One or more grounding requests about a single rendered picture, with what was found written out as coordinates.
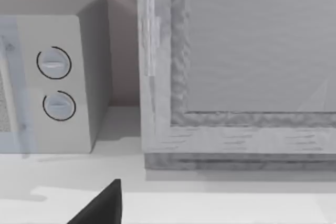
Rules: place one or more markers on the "grey cabinet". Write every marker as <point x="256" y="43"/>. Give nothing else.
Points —
<point x="236" y="77"/>

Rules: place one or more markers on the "pale blue microwave knob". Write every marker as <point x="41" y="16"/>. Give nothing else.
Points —
<point x="53" y="62"/>
<point x="59" y="106"/>

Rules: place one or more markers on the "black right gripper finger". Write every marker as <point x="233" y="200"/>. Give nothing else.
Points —
<point x="107" y="205"/>

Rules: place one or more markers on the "pale blue microwave door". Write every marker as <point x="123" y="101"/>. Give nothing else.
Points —
<point x="15" y="85"/>

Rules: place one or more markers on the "pale microwave oven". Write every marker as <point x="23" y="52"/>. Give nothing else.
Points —
<point x="65" y="90"/>

